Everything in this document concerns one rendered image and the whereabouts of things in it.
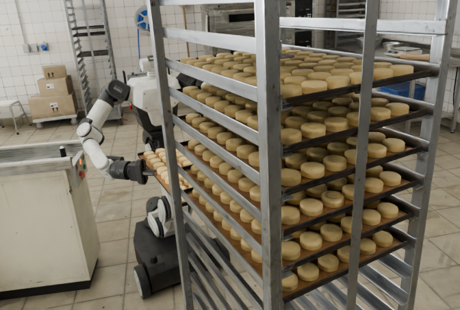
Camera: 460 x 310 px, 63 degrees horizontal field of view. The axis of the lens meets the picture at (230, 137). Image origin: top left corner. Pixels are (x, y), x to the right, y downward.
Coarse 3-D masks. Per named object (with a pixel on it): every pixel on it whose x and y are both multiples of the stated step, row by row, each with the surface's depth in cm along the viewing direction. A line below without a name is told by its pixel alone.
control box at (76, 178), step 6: (78, 156) 226; (84, 156) 235; (78, 162) 222; (84, 162) 234; (72, 168) 213; (78, 168) 220; (72, 174) 214; (78, 174) 219; (84, 174) 231; (72, 180) 216; (78, 180) 218; (78, 186) 218
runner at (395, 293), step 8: (368, 264) 116; (360, 272) 116; (368, 272) 116; (376, 272) 113; (368, 280) 113; (376, 280) 113; (384, 280) 111; (384, 288) 110; (392, 288) 109; (400, 288) 106; (392, 296) 107; (400, 296) 106; (408, 296) 104; (400, 304) 104
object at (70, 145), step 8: (24, 144) 233; (32, 144) 232; (40, 144) 232; (48, 144) 232; (56, 144) 233; (64, 144) 234; (72, 144) 234; (80, 144) 235; (0, 152) 230; (8, 152) 231; (16, 152) 231; (24, 152) 232; (32, 152) 233; (40, 152) 233; (48, 152) 234
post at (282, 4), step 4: (280, 4) 129; (284, 4) 130; (280, 8) 129; (284, 8) 130; (280, 12) 130; (284, 12) 131; (280, 16) 130; (284, 16) 131; (280, 28) 132; (284, 28) 132; (280, 32) 132; (284, 32) 133; (280, 36) 133; (284, 36) 133; (284, 40) 134
